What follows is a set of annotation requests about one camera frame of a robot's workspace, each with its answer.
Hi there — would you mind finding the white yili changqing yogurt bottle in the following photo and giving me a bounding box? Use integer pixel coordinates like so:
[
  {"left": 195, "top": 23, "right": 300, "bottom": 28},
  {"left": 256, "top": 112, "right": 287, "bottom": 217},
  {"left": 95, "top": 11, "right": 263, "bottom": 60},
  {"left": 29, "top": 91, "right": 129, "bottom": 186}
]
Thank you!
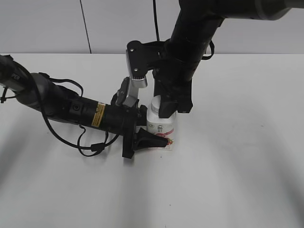
[{"left": 147, "top": 104, "right": 176, "bottom": 151}]

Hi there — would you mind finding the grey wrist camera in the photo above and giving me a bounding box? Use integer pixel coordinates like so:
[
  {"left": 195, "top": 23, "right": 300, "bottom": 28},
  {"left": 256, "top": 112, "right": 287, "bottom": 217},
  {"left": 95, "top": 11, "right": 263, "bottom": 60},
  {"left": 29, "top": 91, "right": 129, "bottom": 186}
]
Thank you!
[
  {"left": 115, "top": 76, "right": 148, "bottom": 107},
  {"left": 126, "top": 40, "right": 165, "bottom": 88}
]

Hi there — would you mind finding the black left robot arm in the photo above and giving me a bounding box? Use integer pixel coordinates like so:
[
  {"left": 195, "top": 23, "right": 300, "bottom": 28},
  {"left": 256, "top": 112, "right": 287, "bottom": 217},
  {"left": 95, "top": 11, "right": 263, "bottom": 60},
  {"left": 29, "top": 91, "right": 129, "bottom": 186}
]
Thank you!
[{"left": 0, "top": 55, "right": 168, "bottom": 159}]

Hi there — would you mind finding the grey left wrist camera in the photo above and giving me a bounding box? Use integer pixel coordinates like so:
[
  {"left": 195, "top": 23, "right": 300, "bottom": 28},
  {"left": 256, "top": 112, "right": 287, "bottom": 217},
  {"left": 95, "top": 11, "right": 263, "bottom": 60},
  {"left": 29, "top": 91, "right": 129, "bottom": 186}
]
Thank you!
[{"left": 115, "top": 76, "right": 148, "bottom": 107}]

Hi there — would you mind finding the white ribbed bottle cap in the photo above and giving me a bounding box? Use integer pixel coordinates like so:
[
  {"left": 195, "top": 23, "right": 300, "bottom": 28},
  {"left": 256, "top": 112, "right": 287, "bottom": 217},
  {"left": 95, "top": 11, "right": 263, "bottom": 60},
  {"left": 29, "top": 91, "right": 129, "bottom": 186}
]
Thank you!
[{"left": 151, "top": 95, "right": 161, "bottom": 115}]

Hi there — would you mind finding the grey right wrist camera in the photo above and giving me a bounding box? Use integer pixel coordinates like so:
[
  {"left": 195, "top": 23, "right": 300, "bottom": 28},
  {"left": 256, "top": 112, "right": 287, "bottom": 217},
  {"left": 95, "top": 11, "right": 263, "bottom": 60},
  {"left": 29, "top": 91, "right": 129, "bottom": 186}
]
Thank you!
[{"left": 126, "top": 40, "right": 165, "bottom": 88}]

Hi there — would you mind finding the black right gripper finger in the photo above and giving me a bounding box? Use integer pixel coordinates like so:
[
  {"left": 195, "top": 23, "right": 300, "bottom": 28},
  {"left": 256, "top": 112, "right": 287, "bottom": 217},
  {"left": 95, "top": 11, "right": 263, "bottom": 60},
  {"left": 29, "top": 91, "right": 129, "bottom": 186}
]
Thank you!
[{"left": 158, "top": 95, "right": 177, "bottom": 118}]

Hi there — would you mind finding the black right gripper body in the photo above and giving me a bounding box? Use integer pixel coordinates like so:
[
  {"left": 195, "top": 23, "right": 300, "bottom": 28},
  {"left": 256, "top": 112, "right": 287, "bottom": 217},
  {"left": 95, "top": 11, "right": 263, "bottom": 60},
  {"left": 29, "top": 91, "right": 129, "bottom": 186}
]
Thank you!
[{"left": 153, "top": 57, "right": 194, "bottom": 113}]

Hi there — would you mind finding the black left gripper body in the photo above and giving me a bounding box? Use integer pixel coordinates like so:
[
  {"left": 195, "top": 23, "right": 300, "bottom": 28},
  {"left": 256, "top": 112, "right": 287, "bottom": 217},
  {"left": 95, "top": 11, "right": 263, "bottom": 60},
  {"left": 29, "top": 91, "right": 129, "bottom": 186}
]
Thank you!
[{"left": 104, "top": 105, "right": 147, "bottom": 159}]

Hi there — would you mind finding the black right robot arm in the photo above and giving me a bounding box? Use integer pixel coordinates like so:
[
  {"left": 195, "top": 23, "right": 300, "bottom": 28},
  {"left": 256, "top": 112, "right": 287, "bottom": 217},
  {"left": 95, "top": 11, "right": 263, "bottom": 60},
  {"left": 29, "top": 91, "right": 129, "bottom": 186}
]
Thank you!
[{"left": 153, "top": 0, "right": 304, "bottom": 118}]

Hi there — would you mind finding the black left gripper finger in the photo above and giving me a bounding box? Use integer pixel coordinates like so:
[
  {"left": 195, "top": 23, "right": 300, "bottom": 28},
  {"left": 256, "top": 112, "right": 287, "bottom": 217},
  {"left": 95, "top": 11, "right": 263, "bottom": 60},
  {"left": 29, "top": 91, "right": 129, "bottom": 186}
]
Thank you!
[{"left": 134, "top": 128, "right": 168, "bottom": 151}]

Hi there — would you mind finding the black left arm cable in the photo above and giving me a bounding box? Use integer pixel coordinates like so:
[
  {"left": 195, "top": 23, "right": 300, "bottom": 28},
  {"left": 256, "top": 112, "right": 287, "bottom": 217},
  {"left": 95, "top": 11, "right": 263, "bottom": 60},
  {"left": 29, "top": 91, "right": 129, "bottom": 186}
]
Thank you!
[{"left": 0, "top": 68, "right": 122, "bottom": 157}]

